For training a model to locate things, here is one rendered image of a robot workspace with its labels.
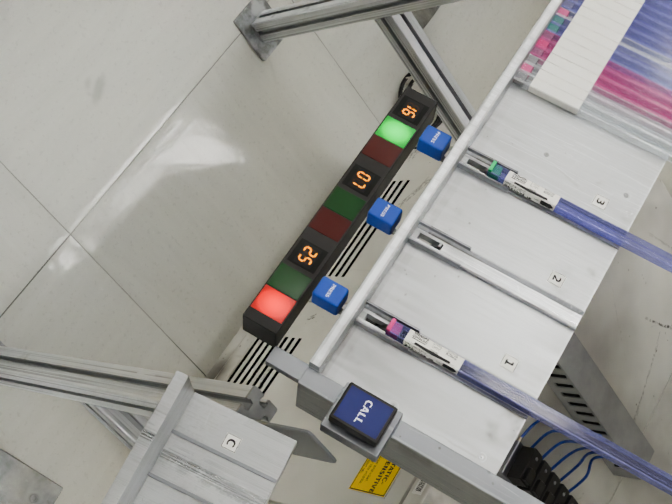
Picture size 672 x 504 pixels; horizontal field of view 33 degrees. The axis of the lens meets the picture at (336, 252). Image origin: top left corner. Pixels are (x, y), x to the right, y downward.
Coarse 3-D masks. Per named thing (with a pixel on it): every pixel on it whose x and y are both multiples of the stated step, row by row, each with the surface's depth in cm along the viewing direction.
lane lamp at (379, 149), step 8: (376, 136) 123; (368, 144) 122; (376, 144) 122; (384, 144) 122; (392, 144) 122; (368, 152) 122; (376, 152) 122; (384, 152) 122; (392, 152) 122; (400, 152) 122; (376, 160) 121; (384, 160) 121; (392, 160) 121
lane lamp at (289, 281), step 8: (280, 272) 114; (288, 272) 114; (296, 272) 114; (272, 280) 113; (280, 280) 113; (288, 280) 113; (296, 280) 113; (304, 280) 114; (280, 288) 113; (288, 288) 113; (296, 288) 113; (304, 288) 113; (296, 296) 113
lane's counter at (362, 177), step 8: (352, 168) 121; (360, 168) 121; (352, 176) 120; (360, 176) 120; (368, 176) 120; (376, 176) 120; (344, 184) 119; (352, 184) 120; (360, 184) 120; (368, 184) 120; (360, 192) 119; (368, 192) 119
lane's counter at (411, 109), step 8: (400, 104) 125; (408, 104) 125; (416, 104) 125; (392, 112) 125; (400, 112) 125; (408, 112) 125; (416, 112) 125; (424, 112) 125; (408, 120) 124; (416, 120) 124
